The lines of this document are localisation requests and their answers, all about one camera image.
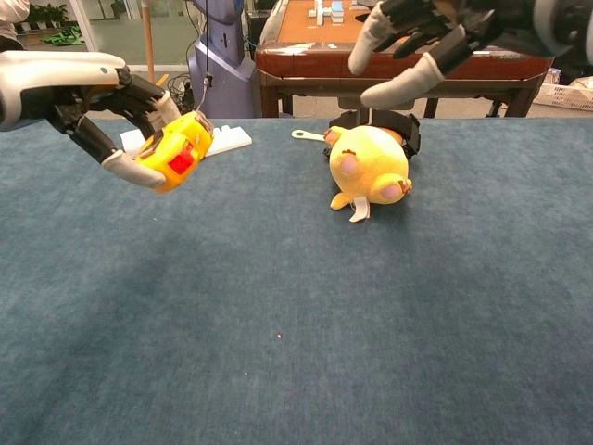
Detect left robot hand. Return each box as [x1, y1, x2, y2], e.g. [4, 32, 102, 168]
[0, 50, 183, 189]

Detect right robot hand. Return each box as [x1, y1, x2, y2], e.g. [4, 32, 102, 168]
[347, 0, 538, 110]

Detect yellow tape measure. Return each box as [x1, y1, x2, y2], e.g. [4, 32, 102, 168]
[134, 110, 216, 194]

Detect purple robot base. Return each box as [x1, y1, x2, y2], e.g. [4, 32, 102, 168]
[186, 0, 260, 119]

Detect white framed glass partition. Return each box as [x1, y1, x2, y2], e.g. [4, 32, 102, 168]
[69, 0, 196, 73]

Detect potted green plants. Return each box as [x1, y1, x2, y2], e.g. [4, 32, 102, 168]
[26, 3, 70, 30]

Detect person in white shirt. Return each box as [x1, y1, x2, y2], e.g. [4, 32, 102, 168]
[0, 0, 32, 52]

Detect white foam block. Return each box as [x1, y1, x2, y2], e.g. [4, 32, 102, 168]
[119, 128, 154, 157]

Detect wooden pole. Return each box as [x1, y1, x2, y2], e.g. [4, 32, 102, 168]
[141, 0, 158, 84]

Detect white plastic basket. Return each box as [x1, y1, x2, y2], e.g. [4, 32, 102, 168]
[532, 68, 593, 112]

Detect white blue tile cluster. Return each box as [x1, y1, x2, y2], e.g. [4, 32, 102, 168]
[309, 0, 347, 27]

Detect brown mahjong table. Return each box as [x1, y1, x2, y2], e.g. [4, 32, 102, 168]
[254, 0, 557, 120]

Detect yellow plush toy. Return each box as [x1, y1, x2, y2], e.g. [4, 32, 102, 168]
[322, 124, 413, 224]

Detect white notched plastic block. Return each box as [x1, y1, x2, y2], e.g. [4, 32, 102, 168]
[203, 124, 254, 159]

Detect blue table cloth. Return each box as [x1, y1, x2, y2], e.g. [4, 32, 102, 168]
[0, 116, 593, 445]

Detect black strap bag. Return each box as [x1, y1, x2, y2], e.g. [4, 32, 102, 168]
[328, 109, 422, 161]

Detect hanging cable with connector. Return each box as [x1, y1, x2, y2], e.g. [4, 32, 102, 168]
[196, 0, 215, 112]

